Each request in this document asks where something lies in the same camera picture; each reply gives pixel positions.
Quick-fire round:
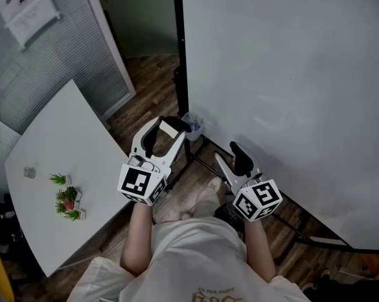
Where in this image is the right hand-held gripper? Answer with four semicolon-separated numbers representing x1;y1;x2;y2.
213;141;283;222

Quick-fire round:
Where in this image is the person's left forearm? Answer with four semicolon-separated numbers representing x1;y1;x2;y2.
119;199;155;277

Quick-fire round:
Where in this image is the small green potted plant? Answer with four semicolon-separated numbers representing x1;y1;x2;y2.
64;209;87;221
49;173;72;187
56;186;82;203

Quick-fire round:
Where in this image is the person's white t-shirt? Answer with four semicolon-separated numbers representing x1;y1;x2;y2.
66;215;311;302

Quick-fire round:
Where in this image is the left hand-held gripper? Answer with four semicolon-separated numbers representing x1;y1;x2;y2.
118;115;190;206

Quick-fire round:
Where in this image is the small red potted plant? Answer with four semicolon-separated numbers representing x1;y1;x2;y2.
55;199;80;213

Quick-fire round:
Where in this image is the translucent plastic waste bin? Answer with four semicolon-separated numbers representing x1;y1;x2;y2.
181;111;206;142

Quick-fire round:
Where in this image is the white table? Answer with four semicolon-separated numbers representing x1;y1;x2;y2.
4;79;134;278

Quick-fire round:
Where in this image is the person's right forearm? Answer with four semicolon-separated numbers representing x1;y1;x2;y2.
243;219;277;283

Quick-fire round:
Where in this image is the black bag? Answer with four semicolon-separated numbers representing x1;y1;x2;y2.
302;252;379;302

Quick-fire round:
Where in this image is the large white whiteboard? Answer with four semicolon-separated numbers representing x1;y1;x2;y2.
167;0;379;254

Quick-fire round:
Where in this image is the person's light trouser leg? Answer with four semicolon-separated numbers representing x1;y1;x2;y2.
153;176;223;225

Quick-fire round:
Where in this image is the white wall document holder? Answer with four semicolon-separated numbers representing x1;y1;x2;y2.
0;0;62;50

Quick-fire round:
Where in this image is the white eraser block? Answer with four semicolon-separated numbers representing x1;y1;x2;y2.
158;120;180;138

